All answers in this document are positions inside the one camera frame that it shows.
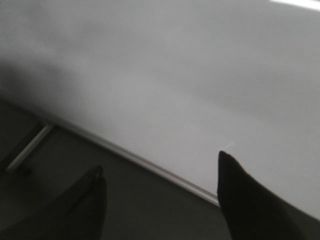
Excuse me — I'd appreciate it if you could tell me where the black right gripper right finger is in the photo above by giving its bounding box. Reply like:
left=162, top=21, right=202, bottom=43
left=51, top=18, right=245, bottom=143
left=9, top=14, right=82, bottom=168
left=217, top=151, right=320, bottom=240

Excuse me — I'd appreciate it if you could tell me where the white whiteboard with frame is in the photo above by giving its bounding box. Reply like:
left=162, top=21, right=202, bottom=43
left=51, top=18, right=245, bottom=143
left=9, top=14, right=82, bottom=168
left=0, top=0, right=320, bottom=218

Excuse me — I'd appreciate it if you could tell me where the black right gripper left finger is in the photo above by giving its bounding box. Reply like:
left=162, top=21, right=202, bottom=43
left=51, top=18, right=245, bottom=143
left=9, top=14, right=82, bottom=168
left=0, top=166, right=107, bottom=240

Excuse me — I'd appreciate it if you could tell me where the grey whiteboard stand leg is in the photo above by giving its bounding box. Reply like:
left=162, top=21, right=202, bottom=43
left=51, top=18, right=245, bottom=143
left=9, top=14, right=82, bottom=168
left=5, top=124, right=54, bottom=172

